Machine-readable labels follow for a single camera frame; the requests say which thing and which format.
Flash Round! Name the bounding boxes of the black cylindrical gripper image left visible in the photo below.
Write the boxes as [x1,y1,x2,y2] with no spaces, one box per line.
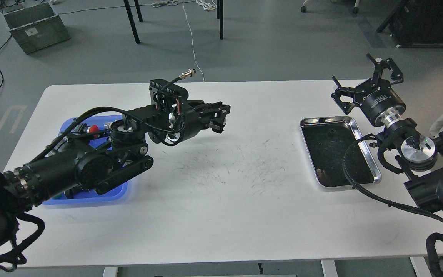
[168,101,231,144]

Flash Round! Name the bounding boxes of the silver metal tray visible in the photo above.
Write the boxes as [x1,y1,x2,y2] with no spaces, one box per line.
[300,116,382,192]

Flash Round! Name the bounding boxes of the black table leg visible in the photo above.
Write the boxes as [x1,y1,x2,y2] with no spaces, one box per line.
[123,0,143,45]
[216,0,224,40]

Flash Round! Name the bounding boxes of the blue plastic tray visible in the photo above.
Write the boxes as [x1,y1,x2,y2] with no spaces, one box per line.
[43,115,128,205]

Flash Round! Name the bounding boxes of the red push button switch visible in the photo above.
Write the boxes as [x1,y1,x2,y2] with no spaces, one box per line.
[85,125,100,133]

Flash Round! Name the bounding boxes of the black robot arm image left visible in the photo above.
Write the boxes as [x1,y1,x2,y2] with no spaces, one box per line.
[0,69,231,272]

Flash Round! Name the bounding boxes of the black equipment case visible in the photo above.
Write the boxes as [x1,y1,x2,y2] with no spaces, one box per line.
[376,0,443,48]

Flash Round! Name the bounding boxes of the green grey connector block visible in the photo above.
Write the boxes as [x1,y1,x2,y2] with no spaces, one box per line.
[103,121,114,130]

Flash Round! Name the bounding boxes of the white cable on floor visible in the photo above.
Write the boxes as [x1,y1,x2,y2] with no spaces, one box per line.
[152,0,217,82]

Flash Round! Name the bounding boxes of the black table leg left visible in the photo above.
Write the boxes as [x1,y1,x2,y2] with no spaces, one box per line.
[123,0,143,45]

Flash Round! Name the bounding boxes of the black table leg right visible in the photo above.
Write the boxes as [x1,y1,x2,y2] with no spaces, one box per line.
[216,0,224,40]

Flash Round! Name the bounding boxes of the grey plastic crate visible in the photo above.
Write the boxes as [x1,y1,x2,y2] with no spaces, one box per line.
[3,2,70,55]

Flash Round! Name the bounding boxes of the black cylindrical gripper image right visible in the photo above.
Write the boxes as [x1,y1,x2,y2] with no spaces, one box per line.
[331,53,406,127]

